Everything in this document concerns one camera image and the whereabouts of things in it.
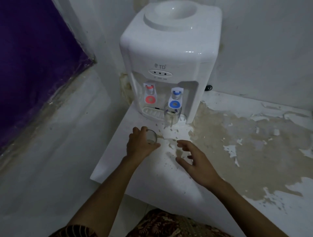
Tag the purple plastic sheet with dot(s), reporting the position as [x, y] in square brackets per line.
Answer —
[31, 63]

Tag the blue cold water tap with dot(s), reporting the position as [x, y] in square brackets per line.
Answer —
[175, 99]

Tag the red hot water tap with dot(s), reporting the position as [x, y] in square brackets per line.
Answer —
[149, 94]

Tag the person's right thumb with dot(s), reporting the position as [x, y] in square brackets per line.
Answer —
[183, 163]

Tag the person's left hand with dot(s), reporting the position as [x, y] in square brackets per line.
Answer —
[137, 146]

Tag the person's right hand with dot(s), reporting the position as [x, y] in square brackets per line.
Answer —
[201, 166]

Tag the person's left thumb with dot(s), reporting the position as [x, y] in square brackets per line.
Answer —
[153, 146]

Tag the person's left forearm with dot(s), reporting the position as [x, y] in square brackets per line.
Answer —
[102, 193]

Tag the white drip tray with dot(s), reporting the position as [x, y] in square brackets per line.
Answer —
[151, 113]

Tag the brown patterned garment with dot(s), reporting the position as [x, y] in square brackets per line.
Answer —
[156, 224]

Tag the clear drinking glass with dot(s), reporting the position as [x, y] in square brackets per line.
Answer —
[152, 137]

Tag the white water dispenser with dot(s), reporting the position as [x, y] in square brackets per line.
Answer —
[171, 58]

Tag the person's right forearm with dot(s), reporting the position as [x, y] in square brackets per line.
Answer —
[244, 210]

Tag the clear glass jug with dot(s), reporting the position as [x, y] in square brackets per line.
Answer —
[171, 117]

